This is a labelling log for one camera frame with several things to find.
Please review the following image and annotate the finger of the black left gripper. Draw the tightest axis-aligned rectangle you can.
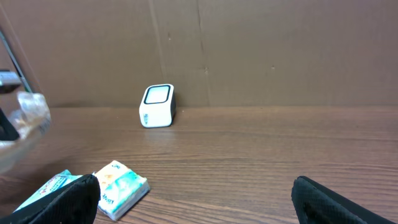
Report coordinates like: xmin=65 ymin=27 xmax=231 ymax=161
xmin=0 ymin=110 xmax=20 ymax=141

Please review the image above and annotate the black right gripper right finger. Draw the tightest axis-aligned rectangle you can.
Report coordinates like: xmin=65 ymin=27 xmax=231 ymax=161
xmin=291 ymin=176 xmax=394 ymax=224

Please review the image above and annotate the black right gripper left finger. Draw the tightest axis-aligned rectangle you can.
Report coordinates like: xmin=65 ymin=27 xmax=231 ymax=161
xmin=1 ymin=174 xmax=100 ymax=224

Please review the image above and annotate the white barcode scanner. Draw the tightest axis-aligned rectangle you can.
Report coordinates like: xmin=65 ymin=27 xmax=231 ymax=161
xmin=139 ymin=84 xmax=176 ymax=128

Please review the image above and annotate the orange tissue pack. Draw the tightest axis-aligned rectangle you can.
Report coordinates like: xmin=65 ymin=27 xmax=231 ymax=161
xmin=16 ymin=169 xmax=81 ymax=211

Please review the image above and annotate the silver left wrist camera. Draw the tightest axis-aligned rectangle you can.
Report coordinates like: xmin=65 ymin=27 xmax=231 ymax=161
xmin=0 ymin=70 xmax=22 ymax=94

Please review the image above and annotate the teal tissue pack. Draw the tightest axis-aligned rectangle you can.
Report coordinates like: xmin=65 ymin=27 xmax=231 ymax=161
xmin=94 ymin=161 xmax=150 ymax=221

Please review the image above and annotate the clear bagged bread snack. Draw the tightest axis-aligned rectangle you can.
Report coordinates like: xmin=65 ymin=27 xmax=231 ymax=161
xmin=1 ymin=91 xmax=51 ymax=173

